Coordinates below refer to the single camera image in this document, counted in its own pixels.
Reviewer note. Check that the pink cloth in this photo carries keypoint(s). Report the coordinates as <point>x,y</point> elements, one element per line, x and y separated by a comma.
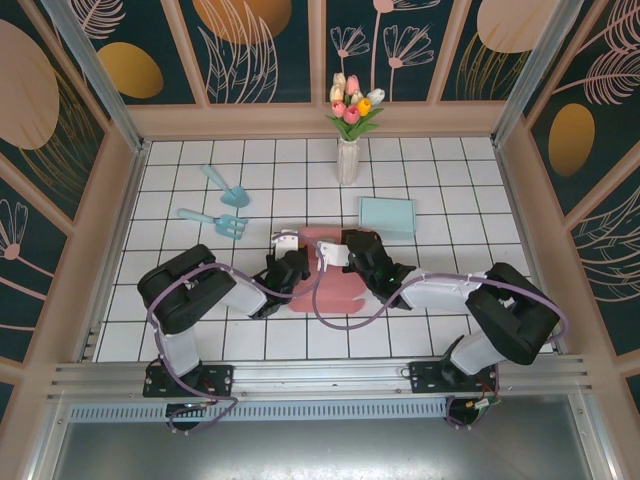
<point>335,295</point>

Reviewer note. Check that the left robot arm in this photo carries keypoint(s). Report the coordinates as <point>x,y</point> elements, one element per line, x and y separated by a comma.
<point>180,350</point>

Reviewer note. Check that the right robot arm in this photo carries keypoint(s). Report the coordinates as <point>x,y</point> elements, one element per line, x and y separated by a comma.
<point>440,292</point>

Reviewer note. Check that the teal garden hand fork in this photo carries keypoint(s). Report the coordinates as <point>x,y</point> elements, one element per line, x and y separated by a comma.
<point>227,226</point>

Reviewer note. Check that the teal garden trowel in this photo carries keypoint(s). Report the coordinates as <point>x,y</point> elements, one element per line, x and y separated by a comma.
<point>235,196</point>

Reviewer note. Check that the white ribbed vase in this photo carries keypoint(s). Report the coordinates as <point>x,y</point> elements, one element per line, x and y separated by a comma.
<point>348,162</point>

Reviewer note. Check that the artificial tulip bouquet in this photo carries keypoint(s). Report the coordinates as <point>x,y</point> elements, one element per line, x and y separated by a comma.
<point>352,107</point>

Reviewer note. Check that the grey metal sheet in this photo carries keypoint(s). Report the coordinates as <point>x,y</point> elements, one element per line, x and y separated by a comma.
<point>320,450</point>

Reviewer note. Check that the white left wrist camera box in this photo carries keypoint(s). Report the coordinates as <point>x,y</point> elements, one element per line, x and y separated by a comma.
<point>286,245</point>

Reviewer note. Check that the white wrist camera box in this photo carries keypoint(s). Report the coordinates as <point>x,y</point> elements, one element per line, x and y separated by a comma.
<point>334,255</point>
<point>286,245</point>

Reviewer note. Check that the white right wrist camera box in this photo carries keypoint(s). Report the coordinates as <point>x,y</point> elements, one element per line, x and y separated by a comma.
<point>334,255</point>

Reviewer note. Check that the aluminium mounting rail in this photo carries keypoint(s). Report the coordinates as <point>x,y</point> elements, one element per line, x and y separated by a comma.
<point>320,375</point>

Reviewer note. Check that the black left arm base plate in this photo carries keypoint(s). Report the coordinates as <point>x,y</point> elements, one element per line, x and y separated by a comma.
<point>220,380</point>

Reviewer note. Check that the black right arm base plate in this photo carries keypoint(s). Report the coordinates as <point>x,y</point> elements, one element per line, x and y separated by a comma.
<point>425,380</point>

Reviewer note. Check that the aluminium table edge rail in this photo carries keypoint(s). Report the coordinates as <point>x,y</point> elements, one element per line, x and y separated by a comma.
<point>117,250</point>
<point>525,240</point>

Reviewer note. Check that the aluminium frame post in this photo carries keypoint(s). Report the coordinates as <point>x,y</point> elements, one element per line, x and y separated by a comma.
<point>100,80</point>
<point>530,70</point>

